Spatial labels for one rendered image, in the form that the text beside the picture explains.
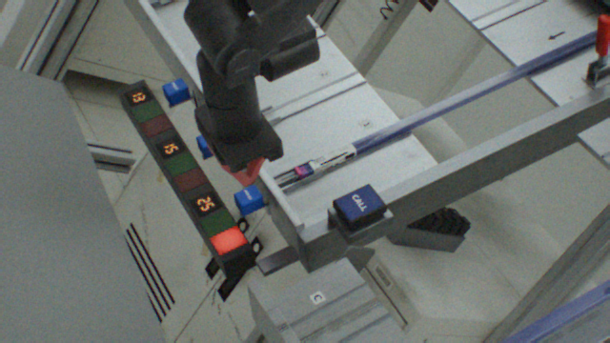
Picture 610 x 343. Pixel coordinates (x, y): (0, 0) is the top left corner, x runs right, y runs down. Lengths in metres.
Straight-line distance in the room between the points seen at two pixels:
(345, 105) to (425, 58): 2.35
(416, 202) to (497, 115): 2.22
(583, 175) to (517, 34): 1.84
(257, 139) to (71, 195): 0.25
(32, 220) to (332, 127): 0.39
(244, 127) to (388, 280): 0.48
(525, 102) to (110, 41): 1.40
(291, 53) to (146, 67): 1.82
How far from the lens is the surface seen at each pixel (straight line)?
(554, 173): 3.23
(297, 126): 1.25
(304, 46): 1.02
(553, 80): 1.31
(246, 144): 1.06
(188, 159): 1.25
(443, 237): 1.59
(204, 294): 1.74
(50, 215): 1.13
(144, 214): 1.90
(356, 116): 1.26
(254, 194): 1.17
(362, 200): 1.11
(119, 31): 2.72
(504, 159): 1.23
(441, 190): 1.19
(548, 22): 1.40
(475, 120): 3.43
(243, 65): 0.95
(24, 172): 1.18
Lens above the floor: 1.21
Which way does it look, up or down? 23 degrees down
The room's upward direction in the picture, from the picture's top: 35 degrees clockwise
